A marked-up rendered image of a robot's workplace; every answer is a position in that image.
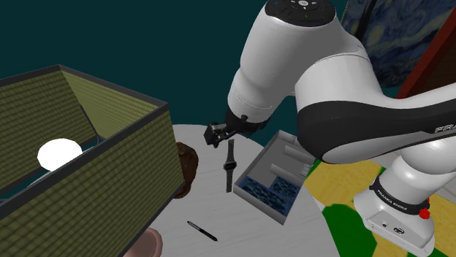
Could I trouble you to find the black wristwatch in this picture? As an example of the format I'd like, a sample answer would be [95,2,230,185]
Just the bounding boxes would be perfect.
[222,138,238,193]

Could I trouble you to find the white round table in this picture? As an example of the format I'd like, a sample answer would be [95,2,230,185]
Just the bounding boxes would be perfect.
[140,123,342,257]

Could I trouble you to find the green yellow patterned robot stand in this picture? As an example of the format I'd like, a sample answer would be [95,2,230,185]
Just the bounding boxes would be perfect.
[303,159,456,257]

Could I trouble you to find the blue swirl wall painting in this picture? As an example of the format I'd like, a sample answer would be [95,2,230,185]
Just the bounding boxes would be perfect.
[340,0,456,89]

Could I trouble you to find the brown round object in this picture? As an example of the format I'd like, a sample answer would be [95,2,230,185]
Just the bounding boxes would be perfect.
[173,141,200,199]

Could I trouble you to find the red brown wooden panel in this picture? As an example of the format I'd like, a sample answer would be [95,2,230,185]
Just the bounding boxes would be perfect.
[394,17,456,101]

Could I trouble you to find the pink round object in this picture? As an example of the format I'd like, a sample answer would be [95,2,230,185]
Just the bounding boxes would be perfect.
[123,226,164,257]

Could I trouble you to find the grey box with blue inside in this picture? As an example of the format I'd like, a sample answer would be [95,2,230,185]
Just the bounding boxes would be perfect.
[232,129,317,226]

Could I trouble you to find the olive square shade lamp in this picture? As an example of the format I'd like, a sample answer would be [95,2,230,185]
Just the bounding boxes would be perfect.
[0,64,186,257]

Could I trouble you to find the black pen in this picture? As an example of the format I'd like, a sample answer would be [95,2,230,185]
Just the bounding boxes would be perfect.
[186,220,219,242]

